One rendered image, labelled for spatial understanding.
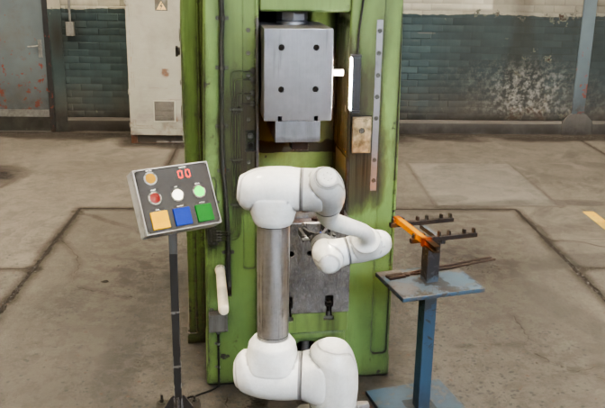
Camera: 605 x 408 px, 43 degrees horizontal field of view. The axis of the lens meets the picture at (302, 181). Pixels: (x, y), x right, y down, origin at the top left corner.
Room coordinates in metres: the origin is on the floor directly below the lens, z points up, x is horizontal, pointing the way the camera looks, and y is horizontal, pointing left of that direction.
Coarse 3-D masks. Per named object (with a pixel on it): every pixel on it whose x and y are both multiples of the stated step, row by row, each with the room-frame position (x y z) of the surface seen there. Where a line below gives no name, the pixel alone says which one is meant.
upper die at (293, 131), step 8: (280, 120) 3.29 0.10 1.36; (272, 128) 3.39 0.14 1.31; (280, 128) 3.26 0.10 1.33; (288, 128) 3.27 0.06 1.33; (296, 128) 3.27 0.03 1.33; (304, 128) 3.28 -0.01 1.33; (312, 128) 3.28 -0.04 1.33; (320, 128) 3.29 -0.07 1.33; (280, 136) 3.26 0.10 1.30; (288, 136) 3.27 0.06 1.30; (296, 136) 3.27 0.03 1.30; (304, 136) 3.28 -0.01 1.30; (312, 136) 3.28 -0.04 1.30
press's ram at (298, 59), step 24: (264, 24) 3.45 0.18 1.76; (312, 24) 3.50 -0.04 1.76; (264, 48) 3.25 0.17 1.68; (288, 48) 3.27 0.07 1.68; (312, 48) 3.28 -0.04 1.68; (264, 72) 3.25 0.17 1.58; (288, 72) 3.27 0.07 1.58; (312, 72) 3.28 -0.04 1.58; (336, 72) 3.49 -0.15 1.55; (264, 96) 3.25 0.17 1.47; (288, 96) 3.27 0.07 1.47; (312, 96) 3.28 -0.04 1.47; (264, 120) 3.25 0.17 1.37; (288, 120) 3.27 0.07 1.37; (312, 120) 3.28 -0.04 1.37
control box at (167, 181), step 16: (128, 176) 3.05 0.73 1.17; (144, 176) 3.02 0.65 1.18; (160, 176) 3.06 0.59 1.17; (176, 176) 3.09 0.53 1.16; (192, 176) 3.12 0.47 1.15; (208, 176) 3.16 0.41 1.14; (144, 192) 2.98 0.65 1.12; (160, 192) 3.02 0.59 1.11; (192, 192) 3.08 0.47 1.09; (208, 192) 3.12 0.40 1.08; (144, 208) 2.95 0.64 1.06; (160, 208) 2.98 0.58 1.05; (192, 208) 3.05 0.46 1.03; (144, 224) 2.91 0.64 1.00; (192, 224) 3.01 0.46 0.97; (208, 224) 3.04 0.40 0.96
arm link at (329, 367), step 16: (304, 352) 2.19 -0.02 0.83; (320, 352) 2.14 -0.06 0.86; (336, 352) 2.13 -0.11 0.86; (352, 352) 2.18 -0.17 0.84; (304, 368) 2.12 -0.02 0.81; (320, 368) 2.11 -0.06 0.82; (336, 368) 2.10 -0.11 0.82; (352, 368) 2.13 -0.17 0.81; (304, 384) 2.11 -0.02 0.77; (320, 384) 2.10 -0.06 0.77; (336, 384) 2.10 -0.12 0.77; (352, 384) 2.12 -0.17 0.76; (304, 400) 2.12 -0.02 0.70; (320, 400) 2.10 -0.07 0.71; (336, 400) 2.10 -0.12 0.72; (352, 400) 2.13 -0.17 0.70
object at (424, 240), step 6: (396, 216) 3.25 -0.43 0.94; (396, 222) 3.22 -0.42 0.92; (402, 222) 3.16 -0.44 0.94; (408, 222) 3.16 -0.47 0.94; (402, 228) 3.15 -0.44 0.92; (408, 228) 3.10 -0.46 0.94; (414, 228) 3.09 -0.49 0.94; (420, 234) 3.01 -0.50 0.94; (420, 240) 2.96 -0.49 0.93; (426, 240) 2.93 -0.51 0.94; (432, 240) 2.93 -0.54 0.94; (426, 246) 2.93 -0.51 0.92; (432, 246) 2.88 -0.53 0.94; (438, 246) 2.87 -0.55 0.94; (432, 252) 2.87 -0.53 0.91; (438, 252) 2.87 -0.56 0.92
